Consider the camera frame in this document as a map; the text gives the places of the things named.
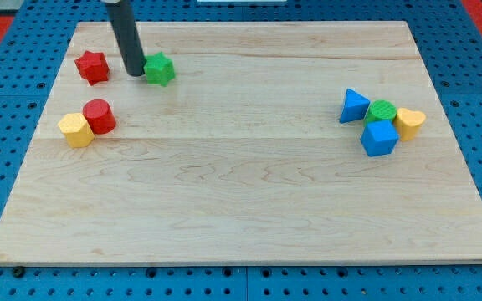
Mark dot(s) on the red star block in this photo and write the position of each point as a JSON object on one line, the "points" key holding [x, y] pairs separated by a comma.
{"points": [[92, 67]]}

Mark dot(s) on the light wooden board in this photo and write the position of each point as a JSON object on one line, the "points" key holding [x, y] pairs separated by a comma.
{"points": [[241, 159]]}

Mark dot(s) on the blue triangle block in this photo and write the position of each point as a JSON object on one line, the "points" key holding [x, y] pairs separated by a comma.
{"points": [[354, 107]]}

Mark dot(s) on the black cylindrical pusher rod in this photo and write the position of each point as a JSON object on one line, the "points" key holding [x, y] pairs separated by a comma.
{"points": [[123, 24]]}

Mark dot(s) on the blue cube block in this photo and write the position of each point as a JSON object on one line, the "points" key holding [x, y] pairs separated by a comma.
{"points": [[379, 138]]}

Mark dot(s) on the green cylinder block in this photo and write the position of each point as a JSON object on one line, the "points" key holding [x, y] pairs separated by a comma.
{"points": [[380, 110]]}

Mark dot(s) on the red cylinder block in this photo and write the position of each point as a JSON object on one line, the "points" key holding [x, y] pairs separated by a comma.
{"points": [[99, 116]]}

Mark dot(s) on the yellow hexagon block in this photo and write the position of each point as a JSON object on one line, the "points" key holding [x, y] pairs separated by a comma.
{"points": [[76, 130]]}

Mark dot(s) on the yellow heart block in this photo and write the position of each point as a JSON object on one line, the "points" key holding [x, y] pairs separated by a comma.
{"points": [[408, 123]]}

